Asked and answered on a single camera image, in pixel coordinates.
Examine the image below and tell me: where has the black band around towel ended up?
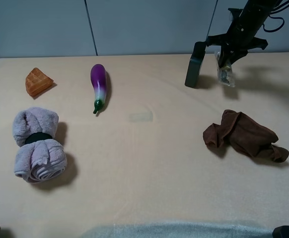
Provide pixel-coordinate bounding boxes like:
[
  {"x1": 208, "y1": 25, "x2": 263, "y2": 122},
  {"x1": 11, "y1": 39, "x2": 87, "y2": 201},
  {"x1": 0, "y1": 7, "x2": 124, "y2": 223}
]
[{"x1": 24, "y1": 132, "x2": 53, "y2": 145}]

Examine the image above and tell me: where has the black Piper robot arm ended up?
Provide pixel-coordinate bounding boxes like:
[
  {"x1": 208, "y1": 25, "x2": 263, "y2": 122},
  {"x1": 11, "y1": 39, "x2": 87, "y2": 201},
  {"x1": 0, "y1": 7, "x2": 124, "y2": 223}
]
[{"x1": 206, "y1": 0, "x2": 278, "y2": 68}]

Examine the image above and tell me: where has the gold chocolate snack packet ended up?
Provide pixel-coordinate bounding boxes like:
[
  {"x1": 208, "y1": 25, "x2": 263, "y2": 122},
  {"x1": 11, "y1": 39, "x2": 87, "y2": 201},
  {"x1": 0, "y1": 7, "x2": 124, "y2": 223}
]
[{"x1": 215, "y1": 52, "x2": 235, "y2": 87}]

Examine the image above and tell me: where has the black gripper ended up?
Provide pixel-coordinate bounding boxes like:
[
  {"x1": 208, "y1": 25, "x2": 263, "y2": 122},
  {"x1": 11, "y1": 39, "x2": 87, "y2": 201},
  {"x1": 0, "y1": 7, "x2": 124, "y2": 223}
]
[{"x1": 206, "y1": 7, "x2": 268, "y2": 68}]

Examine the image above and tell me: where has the rolled lavender towel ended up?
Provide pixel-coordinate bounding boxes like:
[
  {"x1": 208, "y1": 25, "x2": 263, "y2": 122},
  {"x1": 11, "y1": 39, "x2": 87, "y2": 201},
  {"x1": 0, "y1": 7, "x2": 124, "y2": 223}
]
[{"x1": 12, "y1": 107, "x2": 67, "y2": 183}]

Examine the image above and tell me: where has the crumpled brown cloth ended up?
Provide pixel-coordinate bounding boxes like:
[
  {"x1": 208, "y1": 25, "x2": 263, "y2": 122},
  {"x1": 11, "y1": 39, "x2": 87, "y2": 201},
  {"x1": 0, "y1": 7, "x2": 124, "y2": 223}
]
[{"x1": 203, "y1": 110, "x2": 289, "y2": 163}]

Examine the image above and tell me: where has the black block bottom right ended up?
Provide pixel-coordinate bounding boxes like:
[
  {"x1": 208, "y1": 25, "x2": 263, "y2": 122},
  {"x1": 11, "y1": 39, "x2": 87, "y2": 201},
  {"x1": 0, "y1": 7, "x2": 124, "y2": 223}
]
[{"x1": 272, "y1": 226, "x2": 289, "y2": 238}]

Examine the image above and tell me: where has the orange waffle piece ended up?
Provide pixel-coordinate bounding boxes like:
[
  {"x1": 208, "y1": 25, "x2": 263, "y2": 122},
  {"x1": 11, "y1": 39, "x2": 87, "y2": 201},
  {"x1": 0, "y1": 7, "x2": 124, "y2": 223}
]
[{"x1": 25, "y1": 67, "x2": 54, "y2": 97}]

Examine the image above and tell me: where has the purple toy eggplant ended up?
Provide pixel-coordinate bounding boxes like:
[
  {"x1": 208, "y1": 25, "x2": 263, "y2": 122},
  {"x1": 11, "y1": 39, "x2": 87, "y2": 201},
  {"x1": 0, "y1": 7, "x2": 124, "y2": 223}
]
[{"x1": 90, "y1": 64, "x2": 107, "y2": 114}]

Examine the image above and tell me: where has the grey foam mat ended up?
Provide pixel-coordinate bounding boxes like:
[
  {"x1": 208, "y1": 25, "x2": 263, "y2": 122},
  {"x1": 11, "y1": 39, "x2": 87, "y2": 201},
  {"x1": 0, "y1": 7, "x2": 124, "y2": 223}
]
[{"x1": 81, "y1": 223, "x2": 273, "y2": 238}]

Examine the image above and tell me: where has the black pump bottle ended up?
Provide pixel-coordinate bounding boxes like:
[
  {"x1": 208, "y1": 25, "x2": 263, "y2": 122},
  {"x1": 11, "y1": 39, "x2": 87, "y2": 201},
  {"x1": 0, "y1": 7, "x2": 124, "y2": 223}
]
[{"x1": 185, "y1": 42, "x2": 207, "y2": 88}]

